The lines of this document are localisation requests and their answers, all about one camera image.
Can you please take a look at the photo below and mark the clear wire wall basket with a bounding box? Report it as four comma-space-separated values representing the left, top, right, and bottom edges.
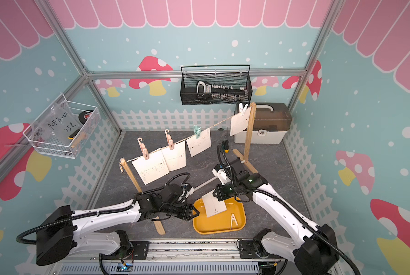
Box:
23, 94, 101, 159

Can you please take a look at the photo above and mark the wooden clothesline rack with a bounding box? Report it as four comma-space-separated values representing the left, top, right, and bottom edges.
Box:
118, 102, 259, 236

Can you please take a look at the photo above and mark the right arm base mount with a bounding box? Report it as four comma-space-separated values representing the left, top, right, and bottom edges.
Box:
236, 239, 281, 259

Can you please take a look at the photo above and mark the yellow plastic tray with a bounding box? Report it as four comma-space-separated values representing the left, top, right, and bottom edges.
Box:
192, 198, 246, 235

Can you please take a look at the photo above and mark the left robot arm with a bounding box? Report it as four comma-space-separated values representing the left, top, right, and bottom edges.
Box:
16, 184, 200, 266

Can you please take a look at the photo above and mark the brown white toolbox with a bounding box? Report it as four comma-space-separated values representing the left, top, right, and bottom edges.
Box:
233, 103, 292, 144

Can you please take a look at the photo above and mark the postcard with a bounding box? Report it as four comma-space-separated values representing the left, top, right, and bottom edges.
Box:
132, 151, 169, 184
230, 107, 251, 136
186, 128, 211, 157
202, 191, 227, 218
162, 142, 186, 171

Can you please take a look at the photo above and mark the yellow black utility knife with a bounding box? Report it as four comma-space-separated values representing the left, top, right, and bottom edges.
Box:
68, 129, 81, 140

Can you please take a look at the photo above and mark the black white tool in basket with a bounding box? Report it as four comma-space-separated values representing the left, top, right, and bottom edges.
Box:
196, 81, 249, 102

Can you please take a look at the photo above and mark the green yellow screwdriver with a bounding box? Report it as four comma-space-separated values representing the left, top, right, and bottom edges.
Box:
222, 140, 229, 153

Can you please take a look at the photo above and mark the black mesh wall basket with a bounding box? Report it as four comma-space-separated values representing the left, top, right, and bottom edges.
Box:
180, 65, 253, 105

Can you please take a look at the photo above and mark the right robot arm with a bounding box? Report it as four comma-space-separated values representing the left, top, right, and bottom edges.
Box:
213, 160, 360, 275

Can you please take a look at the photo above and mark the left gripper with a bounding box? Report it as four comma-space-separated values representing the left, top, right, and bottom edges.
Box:
161, 201, 200, 221

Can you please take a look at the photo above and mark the green clothespin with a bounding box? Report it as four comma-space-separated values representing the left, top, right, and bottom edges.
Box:
194, 125, 202, 139

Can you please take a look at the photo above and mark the white clothespin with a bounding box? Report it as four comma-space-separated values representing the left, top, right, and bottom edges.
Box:
238, 103, 248, 116
230, 213, 239, 230

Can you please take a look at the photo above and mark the black tape roll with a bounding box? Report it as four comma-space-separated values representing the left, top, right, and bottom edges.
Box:
78, 110, 93, 125

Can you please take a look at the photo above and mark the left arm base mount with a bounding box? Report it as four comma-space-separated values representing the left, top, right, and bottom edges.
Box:
101, 241, 150, 260

